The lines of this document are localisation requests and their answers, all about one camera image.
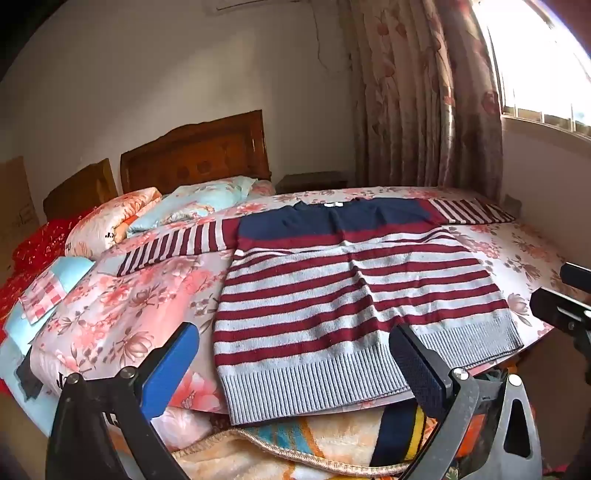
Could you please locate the colourful fleece blanket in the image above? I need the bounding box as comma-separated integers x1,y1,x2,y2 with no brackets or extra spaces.
171,397,509,480

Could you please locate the pink checked cloth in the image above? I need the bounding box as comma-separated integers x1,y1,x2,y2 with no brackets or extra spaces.
19,268,70,324

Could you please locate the brown cardboard box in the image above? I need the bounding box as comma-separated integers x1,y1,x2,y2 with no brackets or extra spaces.
0,156,40,278

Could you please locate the dark wooden nightstand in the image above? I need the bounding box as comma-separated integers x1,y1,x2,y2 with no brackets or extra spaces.
276,172,348,195

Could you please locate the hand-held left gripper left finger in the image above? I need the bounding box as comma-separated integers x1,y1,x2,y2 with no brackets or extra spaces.
45,322,201,480

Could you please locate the striped knit sweater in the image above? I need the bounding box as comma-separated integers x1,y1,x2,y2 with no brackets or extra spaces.
116,196,525,426

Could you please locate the bright window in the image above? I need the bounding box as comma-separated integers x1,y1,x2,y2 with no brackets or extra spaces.
471,0,591,134

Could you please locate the light blue floral pillow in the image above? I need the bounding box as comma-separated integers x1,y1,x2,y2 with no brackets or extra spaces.
127,176,257,232

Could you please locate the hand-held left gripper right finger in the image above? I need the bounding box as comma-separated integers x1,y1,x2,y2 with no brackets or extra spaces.
389,323,543,480

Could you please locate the small wooden headboard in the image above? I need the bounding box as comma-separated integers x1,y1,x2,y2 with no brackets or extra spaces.
43,158,118,220

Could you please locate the red patterned blanket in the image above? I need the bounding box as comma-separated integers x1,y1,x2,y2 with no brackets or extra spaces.
0,217,93,398

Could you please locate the light blue cloth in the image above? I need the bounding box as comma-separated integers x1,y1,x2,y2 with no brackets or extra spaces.
0,256,95,358

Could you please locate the pink floral curtain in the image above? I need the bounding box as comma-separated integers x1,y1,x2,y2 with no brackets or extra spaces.
351,0,504,204

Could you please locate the pink floral bed sheet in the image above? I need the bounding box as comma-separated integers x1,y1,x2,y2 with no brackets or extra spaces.
28,185,555,425

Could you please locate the large carved wooden headboard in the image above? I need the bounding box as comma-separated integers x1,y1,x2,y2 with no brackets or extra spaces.
120,109,272,195

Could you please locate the small black cloth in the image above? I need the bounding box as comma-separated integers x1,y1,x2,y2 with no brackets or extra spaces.
15,355,44,401

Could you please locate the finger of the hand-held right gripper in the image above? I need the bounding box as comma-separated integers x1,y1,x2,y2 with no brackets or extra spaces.
560,262,591,291
529,287,591,334

